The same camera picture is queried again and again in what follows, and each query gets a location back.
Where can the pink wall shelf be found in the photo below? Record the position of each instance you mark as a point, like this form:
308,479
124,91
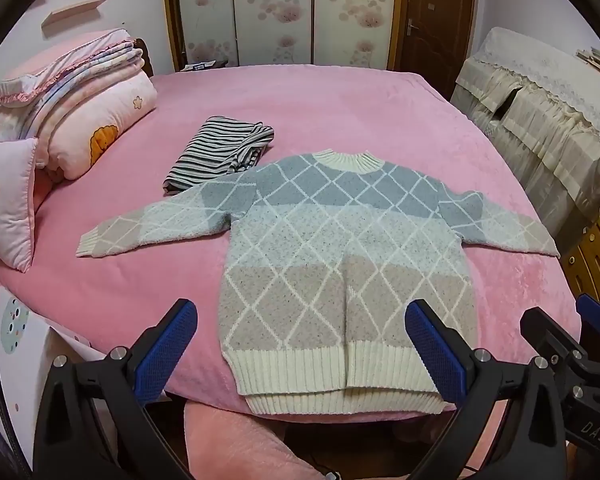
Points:
72,10

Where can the pink ruffled folded blanket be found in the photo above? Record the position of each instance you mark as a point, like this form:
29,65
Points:
65,67

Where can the floral sliding-door wardrobe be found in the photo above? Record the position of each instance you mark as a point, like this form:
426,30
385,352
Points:
280,10

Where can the folded striped garment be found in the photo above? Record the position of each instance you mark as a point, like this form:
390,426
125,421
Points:
220,152

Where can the pink bed blanket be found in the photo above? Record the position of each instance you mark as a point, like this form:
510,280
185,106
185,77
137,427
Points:
330,110

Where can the stack of books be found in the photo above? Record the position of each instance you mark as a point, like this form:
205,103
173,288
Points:
597,60

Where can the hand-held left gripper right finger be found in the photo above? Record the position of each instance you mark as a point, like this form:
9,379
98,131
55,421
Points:
435,355

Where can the beige lace-covered cabinet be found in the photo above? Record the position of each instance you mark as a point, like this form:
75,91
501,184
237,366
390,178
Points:
545,110

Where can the small bedside item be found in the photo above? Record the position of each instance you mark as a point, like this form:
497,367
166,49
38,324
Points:
202,65

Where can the yellow wooden drawer cabinet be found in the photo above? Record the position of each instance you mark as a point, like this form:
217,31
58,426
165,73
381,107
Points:
597,255

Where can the pink embroidered cushion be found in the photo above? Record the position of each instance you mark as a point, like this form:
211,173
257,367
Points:
5,205

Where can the person's pink fluffy clothing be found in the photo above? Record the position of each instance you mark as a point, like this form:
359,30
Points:
240,440

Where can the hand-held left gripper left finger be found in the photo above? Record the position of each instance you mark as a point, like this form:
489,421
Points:
166,355

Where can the diamond-pattern knit sweater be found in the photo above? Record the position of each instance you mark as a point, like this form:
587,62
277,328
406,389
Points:
330,270

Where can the dark wooden headboard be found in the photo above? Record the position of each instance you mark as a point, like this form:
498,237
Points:
144,52

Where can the folded cartoon-print quilt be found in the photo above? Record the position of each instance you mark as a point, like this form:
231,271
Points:
90,120

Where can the brown wooden door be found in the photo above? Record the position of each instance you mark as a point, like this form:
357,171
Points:
432,15

